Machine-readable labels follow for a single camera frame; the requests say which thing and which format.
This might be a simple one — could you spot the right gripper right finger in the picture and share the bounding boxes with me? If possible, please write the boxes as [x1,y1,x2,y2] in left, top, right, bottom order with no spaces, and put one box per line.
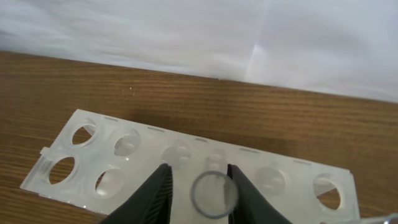
[226,164,293,224]

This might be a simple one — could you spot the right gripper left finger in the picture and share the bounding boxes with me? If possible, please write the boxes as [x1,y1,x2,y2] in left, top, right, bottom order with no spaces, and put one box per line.
[99,163,174,224]

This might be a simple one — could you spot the clear test tube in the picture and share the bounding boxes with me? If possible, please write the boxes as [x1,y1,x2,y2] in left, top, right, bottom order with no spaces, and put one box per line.
[190,170,239,220]

